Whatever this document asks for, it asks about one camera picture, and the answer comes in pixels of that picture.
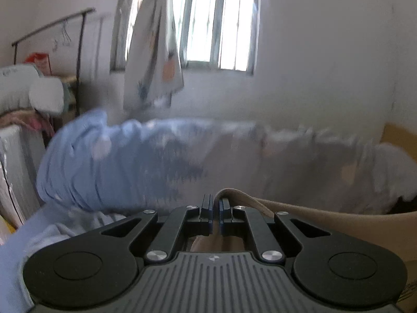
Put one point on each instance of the beige shirt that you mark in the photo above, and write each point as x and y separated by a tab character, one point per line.
325	215

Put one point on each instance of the pink towel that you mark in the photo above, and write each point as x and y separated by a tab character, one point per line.
19	117

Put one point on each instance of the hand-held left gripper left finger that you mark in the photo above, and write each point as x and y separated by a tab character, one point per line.
207	212

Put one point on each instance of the wooden headboard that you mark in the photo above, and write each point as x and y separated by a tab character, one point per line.
400	137

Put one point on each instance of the white rolled pillow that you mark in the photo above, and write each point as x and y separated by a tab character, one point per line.
47	94

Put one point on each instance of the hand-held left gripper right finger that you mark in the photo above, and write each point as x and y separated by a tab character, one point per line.
224	213

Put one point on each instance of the black clothes rack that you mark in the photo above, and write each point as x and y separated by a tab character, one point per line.
79	55

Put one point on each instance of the plastic-wrapped white mattress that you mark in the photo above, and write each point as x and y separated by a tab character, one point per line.
19	169

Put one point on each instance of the printed white curtain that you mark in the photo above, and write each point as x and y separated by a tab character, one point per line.
153	55

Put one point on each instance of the barred window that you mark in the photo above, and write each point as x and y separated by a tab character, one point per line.
228	22

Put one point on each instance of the light blue printed quilt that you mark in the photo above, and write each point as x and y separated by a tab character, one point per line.
130	163

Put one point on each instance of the orange bag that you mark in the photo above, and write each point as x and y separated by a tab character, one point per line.
40	62

